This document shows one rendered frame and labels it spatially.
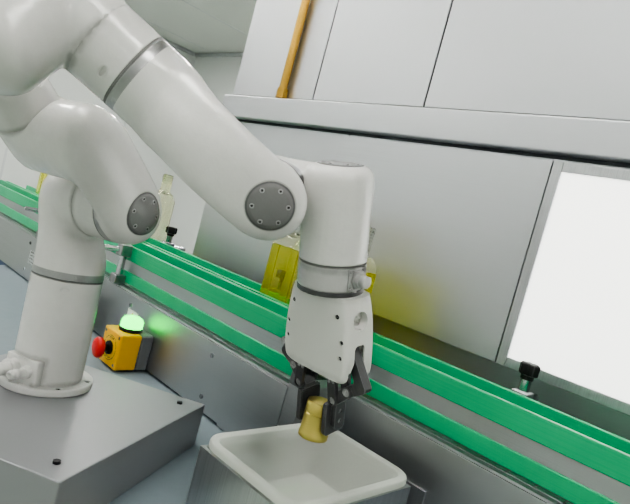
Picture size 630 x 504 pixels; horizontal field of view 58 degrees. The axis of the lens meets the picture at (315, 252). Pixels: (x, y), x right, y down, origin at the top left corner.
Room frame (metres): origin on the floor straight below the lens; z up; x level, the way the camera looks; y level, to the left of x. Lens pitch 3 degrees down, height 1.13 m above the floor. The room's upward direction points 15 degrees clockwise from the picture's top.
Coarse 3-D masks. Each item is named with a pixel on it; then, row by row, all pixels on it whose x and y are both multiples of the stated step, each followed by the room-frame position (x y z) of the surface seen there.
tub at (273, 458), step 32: (224, 448) 0.66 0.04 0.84; (256, 448) 0.73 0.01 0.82; (288, 448) 0.78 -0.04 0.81; (320, 448) 0.81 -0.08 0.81; (352, 448) 0.78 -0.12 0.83; (256, 480) 0.60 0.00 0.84; (288, 480) 0.77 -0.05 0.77; (320, 480) 0.80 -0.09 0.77; (352, 480) 0.77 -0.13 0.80; (384, 480) 0.74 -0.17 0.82
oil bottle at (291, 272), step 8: (296, 248) 1.06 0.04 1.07; (296, 256) 1.06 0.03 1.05; (288, 264) 1.07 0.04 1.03; (296, 264) 1.05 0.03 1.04; (288, 272) 1.06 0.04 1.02; (296, 272) 1.05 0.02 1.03; (288, 280) 1.06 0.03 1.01; (288, 288) 1.05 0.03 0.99; (280, 296) 1.06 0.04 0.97; (288, 296) 1.05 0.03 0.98; (288, 304) 1.05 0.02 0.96
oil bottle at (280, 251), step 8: (280, 240) 1.10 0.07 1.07; (288, 240) 1.08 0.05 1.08; (296, 240) 1.09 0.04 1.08; (272, 248) 1.11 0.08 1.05; (280, 248) 1.09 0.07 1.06; (288, 248) 1.08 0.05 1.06; (272, 256) 1.10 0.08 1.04; (280, 256) 1.09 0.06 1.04; (288, 256) 1.08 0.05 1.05; (272, 264) 1.10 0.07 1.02; (280, 264) 1.08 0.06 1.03; (272, 272) 1.09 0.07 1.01; (280, 272) 1.08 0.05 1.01; (264, 280) 1.10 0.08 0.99; (272, 280) 1.09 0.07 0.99; (280, 280) 1.08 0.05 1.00; (264, 288) 1.10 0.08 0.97; (272, 288) 1.09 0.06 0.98; (280, 288) 1.08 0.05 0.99; (272, 296) 1.08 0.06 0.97
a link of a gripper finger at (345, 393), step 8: (344, 392) 0.61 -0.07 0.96; (344, 400) 0.62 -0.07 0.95; (328, 408) 0.63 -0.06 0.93; (336, 408) 0.63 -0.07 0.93; (344, 408) 0.64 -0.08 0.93; (328, 416) 0.63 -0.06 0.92; (336, 416) 0.63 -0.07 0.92; (344, 416) 0.64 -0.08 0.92; (328, 424) 0.63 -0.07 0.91; (336, 424) 0.63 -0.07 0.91; (328, 432) 0.64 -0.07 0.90
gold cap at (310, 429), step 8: (312, 400) 0.65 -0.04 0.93; (320, 400) 0.65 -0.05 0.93; (312, 408) 0.64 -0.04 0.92; (320, 408) 0.64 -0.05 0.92; (304, 416) 0.65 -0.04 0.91; (312, 416) 0.64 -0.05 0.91; (320, 416) 0.64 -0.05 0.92; (304, 424) 0.64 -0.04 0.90; (312, 424) 0.64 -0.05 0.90; (320, 424) 0.64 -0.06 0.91; (304, 432) 0.64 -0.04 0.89; (312, 432) 0.64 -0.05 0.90; (320, 432) 0.64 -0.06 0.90; (312, 440) 0.64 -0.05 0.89; (320, 440) 0.64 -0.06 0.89
